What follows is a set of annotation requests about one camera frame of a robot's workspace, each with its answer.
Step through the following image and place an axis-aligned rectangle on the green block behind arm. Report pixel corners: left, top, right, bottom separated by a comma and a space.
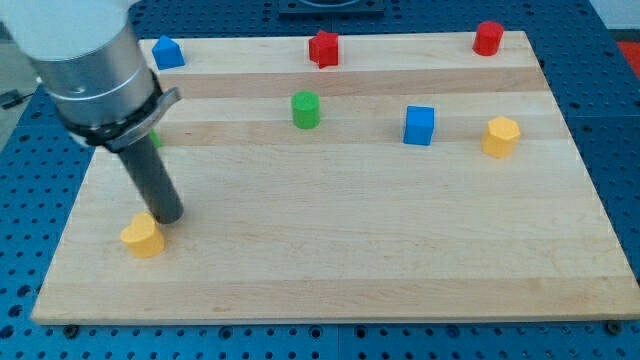
149, 130, 162, 148

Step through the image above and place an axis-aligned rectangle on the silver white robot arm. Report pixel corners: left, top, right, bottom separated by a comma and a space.
1, 0, 181, 152

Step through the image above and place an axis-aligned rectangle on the green cylinder block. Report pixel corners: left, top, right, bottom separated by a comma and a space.
291, 91, 320, 129

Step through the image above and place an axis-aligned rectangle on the wooden board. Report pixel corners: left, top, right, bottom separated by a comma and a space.
32, 31, 639, 325

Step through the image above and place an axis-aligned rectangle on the blue cube block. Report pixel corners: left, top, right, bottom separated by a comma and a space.
403, 105, 435, 146

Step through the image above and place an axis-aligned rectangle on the red star block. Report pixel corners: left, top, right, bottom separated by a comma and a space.
308, 30, 339, 69

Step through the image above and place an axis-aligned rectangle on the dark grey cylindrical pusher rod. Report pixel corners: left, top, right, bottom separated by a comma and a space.
118, 136, 184, 224

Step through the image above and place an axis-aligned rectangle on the yellow heart block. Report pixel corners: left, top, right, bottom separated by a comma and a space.
120, 212, 165, 258

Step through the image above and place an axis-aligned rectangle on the yellow hexagon block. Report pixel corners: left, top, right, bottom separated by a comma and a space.
481, 116, 521, 158

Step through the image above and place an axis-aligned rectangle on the blue pentagon house block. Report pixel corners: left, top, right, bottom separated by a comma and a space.
151, 35, 185, 70

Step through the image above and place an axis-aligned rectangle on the red cylinder block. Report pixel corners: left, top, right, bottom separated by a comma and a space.
472, 21, 504, 56

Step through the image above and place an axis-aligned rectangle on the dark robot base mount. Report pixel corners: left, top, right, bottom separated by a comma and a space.
276, 0, 385, 16

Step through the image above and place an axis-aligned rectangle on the black cable plug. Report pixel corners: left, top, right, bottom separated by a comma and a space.
0, 89, 23, 110

